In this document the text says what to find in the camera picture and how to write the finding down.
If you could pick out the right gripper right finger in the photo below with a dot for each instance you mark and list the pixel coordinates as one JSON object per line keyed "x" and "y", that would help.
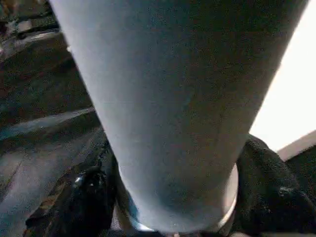
{"x": 271, "y": 197}

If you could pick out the white plastic table top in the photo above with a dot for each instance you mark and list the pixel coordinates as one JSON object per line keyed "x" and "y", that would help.
{"x": 288, "y": 86}

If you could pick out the white plastic table leg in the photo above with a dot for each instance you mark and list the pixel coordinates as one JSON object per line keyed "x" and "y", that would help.
{"x": 172, "y": 86}

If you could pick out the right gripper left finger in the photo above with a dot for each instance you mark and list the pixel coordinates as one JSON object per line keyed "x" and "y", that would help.
{"x": 79, "y": 197}

